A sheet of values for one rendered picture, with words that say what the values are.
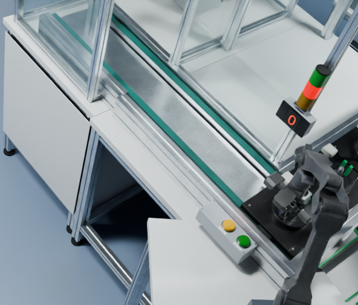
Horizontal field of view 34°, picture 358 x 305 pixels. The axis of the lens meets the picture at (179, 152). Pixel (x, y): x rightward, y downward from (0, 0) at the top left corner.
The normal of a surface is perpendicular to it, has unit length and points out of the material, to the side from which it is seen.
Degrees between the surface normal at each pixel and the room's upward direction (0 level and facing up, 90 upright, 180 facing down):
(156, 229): 0
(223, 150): 0
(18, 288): 0
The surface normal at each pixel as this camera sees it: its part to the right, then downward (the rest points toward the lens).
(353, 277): -0.41, -0.25
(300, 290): 0.04, 0.16
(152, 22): 0.24, -0.63
